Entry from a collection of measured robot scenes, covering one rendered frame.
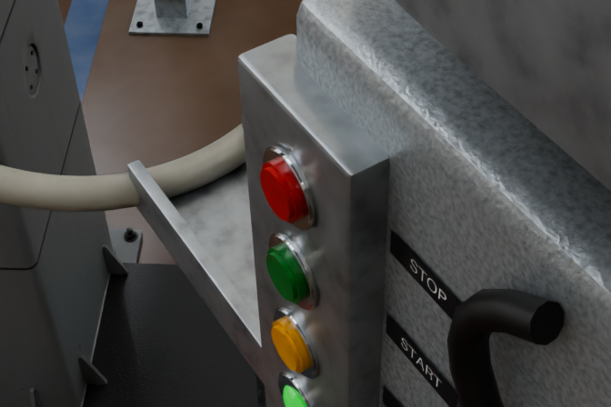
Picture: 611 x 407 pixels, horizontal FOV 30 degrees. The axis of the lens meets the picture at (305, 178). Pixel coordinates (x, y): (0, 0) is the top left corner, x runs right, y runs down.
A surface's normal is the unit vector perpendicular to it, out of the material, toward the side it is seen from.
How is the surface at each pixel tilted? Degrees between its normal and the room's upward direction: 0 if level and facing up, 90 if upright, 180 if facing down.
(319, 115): 0
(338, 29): 22
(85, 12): 0
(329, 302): 90
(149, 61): 0
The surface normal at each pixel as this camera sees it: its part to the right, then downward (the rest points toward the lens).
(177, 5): -0.07, 0.72
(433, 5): -0.84, 0.40
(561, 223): -0.34, -0.49
